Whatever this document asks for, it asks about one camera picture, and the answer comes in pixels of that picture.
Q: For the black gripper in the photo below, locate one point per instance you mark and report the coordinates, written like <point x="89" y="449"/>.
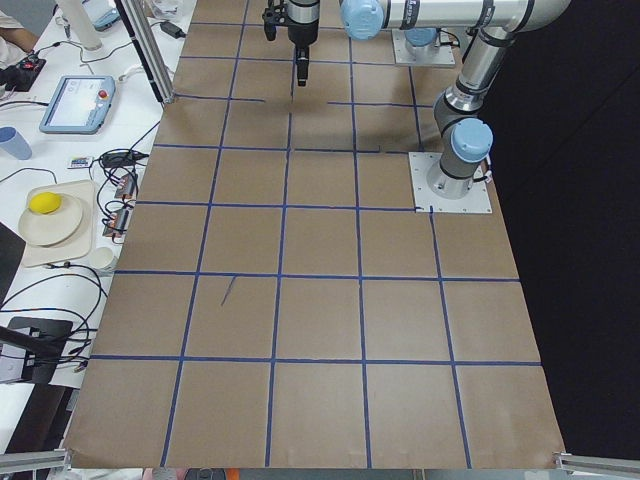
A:
<point x="302" y="31"/>

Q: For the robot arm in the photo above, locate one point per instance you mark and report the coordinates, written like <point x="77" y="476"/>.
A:
<point x="465" y="75"/>
<point x="420" y="38"/>

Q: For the black power adapter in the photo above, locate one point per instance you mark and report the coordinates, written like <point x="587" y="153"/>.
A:
<point x="172" y="30"/>

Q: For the teach pendant tablet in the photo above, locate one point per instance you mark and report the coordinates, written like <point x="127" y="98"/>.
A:
<point x="79" y="105"/>

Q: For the white paper cup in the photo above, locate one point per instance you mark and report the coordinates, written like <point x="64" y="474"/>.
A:
<point x="103" y="260"/>

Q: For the beige tray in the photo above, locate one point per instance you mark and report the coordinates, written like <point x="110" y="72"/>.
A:
<point x="78" y="244"/>

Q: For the yellow lemon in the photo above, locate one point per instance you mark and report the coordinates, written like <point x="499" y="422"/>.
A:
<point x="45" y="203"/>

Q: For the blue plastic cup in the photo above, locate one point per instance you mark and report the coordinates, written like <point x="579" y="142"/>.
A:
<point x="13" y="143"/>

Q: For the beige plate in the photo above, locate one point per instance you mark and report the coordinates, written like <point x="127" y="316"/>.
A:
<point x="43" y="230"/>

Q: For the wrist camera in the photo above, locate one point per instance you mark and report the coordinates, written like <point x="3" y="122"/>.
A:
<point x="274" y="15"/>

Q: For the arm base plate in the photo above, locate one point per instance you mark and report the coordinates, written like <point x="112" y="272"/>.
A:
<point x="441" y="57"/>
<point x="435" y="192"/>

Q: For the aluminium frame post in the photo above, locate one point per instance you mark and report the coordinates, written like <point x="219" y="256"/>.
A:
<point x="140" y="33"/>

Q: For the black camera stand base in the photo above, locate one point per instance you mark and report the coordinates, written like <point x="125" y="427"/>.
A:
<point x="31" y="349"/>

